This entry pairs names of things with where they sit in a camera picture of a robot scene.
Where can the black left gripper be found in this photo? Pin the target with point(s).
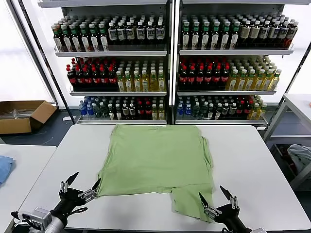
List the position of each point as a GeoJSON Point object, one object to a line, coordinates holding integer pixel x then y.
{"type": "Point", "coordinates": [70, 199]}

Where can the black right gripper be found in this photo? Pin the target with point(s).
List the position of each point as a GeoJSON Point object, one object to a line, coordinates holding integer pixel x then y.
{"type": "Point", "coordinates": [230, 218]}

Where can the light green polo shirt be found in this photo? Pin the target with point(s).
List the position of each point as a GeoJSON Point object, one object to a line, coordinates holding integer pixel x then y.
{"type": "Point", "coordinates": [155, 157]}

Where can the grey white clothes pile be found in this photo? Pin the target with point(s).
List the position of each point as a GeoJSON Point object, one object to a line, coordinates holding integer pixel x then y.
{"type": "Point", "coordinates": [300, 155]}

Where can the white paper scrap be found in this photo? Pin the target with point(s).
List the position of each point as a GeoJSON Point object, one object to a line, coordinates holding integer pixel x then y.
{"type": "Point", "coordinates": [69, 118]}

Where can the blue drink bottle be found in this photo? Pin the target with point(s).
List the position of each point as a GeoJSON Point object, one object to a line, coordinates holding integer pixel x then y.
{"type": "Point", "coordinates": [90, 111]}
{"type": "Point", "coordinates": [188, 110]}
{"type": "Point", "coordinates": [83, 111]}
{"type": "Point", "coordinates": [180, 110]}

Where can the grey metal shelf board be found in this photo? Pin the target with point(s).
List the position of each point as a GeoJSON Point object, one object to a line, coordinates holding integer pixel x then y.
{"type": "Point", "coordinates": [218, 122]}
{"type": "Point", "coordinates": [230, 52]}
{"type": "Point", "coordinates": [102, 3]}
{"type": "Point", "coordinates": [116, 93]}
{"type": "Point", "coordinates": [109, 54]}
{"type": "Point", "coordinates": [226, 93]}
{"type": "Point", "coordinates": [121, 122]}
{"type": "Point", "coordinates": [230, 2]}

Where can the blue folded cloth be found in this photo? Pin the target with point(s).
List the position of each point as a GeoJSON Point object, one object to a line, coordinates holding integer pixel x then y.
{"type": "Point", "coordinates": [5, 170]}

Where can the dark green drink bottle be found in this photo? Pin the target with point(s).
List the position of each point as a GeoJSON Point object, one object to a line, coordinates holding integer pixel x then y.
{"type": "Point", "coordinates": [105, 111]}
{"type": "Point", "coordinates": [203, 111]}
{"type": "Point", "coordinates": [196, 111]}
{"type": "Point", "coordinates": [98, 111]}

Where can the dark storage bin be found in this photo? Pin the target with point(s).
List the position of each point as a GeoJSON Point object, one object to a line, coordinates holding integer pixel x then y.
{"type": "Point", "coordinates": [279, 151]}

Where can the dark bottle white cap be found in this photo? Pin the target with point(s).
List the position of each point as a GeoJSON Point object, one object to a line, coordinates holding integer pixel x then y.
{"type": "Point", "coordinates": [118, 112]}
{"type": "Point", "coordinates": [211, 112]}
{"type": "Point", "coordinates": [111, 112]}
{"type": "Point", "coordinates": [218, 112]}

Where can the small dark bottle pale label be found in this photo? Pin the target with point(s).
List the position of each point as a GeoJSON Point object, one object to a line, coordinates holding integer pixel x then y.
{"type": "Point", "coordinates": [132, 111]}
{"type": "Point", "coordinates": [125, 111]}
{"type": "Point", "coordinates": [232, 111]}
{"type": "Point", "coordinates": [225, 111]}

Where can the brown cardboard box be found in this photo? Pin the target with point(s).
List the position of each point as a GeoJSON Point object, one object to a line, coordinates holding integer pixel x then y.
{"type": "Point", "coordinates": [14, 126]}

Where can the clear plastic packaging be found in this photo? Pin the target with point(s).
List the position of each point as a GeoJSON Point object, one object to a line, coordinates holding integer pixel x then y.
{"type": "Point", "coordinates": [22, 113]}

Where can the yellow juice bottle green label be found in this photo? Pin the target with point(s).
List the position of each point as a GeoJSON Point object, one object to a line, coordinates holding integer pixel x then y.
{"type": "Point", "coordinates": [262, 112]}
{"type": "Point", "coordinates": [155, 113]}
{"type": "Point", "coordinates": [258, 82]}
{"type": "Point", "coordinates": [249, 82]}
{"type": "Point", "coordinates": [162, 83]}
{"type": "Point", "coordinates": [161, 113]}
{"type": "Point", "coordinates": [129, 83]}
{"type": "Point", "coordinates": [274, 82]}
{"type": "Point", "coordinates": [266, 82]}
{"type": "Point", "coordinates": [121, 83]}
{"type": "Point", "coordinates": [232, 82]}
{"type": "Point", "coordinates": [145, 83]}
{"type": "Point", "coordinates": [241, 82]}
{"type": "Point", "coordinates": [154, 83]}
{"type": "Point", "coordinates": [137, 83]}
{"type": "Point", "coordinates": [253, 112]}

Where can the dark tea bottle green label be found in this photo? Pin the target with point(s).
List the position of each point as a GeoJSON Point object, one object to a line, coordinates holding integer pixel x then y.
{"type": "Point", "coordinates": [205, 36]}
{"type": "Point", "coordinates": [186, 36]}
{"type": "Point", "coordinates": [103, 38]}
{"type": "Point", "coordinates": [74, 38]}
{"type": "Point", "coordinates": [234, 36]}
{"type": "Point", "coordinates": [66, 38]}
{"type": "Point", "coordinates": [93, 38]}
{"type": "Point", "coordinates": [84, 38]}
{"type": "Point", "coordinates": [195, 36]}
{"type": "Point", "coordinates": [215, 36]}
{"type": "Point", "coordinates": [225, 36]}

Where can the dark bottle white blue label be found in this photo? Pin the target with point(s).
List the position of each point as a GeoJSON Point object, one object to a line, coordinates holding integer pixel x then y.
{"type": "Point", "coordinates": [160, 34]}
{"type": "Point", "coordinates": [122, 34]}
{"type": "Point", "coordinates": [264, 32]}
{"type": "Point", "coordinates": [141, 34]}
{"type": "Point", "coordinates": [150, 34]}
{"type": "Point", "coordinates": [274, 32]}
{"type": "Point", "coordinates": [130, 34]}
{"type": "Point", "coordinates": [113, 34]}
{"type": "Point", "coordinates": [283, 33]}

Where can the dark bottle beige label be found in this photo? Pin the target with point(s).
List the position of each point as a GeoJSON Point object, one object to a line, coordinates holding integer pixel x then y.
{"type": "Point", "coordinates": [255, 32]}
{"type": "Point", "coordinates": [246, 32]}

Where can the grey metal shelving unit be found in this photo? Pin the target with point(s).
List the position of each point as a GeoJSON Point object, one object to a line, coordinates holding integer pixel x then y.
{"type": "Point", "coordinates": [109, 11]}
{"type": "Point", "coordinates": [230, 11]}

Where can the red brown tea bottle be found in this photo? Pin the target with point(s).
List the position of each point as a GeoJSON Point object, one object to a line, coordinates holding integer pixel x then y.
{"type": "Point", "coordinates": [291, 35]}

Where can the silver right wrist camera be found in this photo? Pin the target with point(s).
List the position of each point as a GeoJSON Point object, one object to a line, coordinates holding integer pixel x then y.
{"type": "Point", "coordinates": [260, 230]}

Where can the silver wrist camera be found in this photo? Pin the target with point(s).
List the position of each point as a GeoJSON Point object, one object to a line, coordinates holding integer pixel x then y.
{"type": "Point", "coordinates": [260, 230]}
{"type": "Point", "coordinates": [40, 217]}

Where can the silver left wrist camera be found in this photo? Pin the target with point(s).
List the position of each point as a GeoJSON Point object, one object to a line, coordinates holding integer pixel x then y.
{"type": "Point", "coordinates": [40, 217]}

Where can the black slanted metal post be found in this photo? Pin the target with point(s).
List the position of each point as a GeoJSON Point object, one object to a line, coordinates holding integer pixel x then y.
{"type": "Point", "coordinates": [295, 75]}
{"type": "Point", "coordinates": [51, 71]}

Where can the grey metal frame side table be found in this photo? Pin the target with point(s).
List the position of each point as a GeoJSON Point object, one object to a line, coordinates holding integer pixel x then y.
{"type": "Point", "coordinates": [300, 106]}

